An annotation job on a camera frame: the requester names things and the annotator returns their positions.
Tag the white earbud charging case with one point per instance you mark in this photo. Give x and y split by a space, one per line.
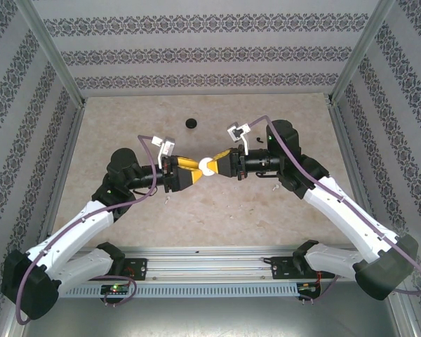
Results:
206 166

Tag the black earbud charging case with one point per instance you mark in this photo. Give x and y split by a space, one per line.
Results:
190 123

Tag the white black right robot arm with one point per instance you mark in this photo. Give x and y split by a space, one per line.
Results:
347 217

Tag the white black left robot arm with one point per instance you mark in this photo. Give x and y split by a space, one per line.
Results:
73 231

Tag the small controller circuit board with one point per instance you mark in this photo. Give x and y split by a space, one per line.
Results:
307 288
115 289

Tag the aluminium side rail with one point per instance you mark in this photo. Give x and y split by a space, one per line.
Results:
351 154
62 175

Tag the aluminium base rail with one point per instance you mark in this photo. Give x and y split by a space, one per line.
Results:
210 263

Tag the aluminium frame post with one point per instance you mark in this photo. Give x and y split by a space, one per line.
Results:
362 52
52 56

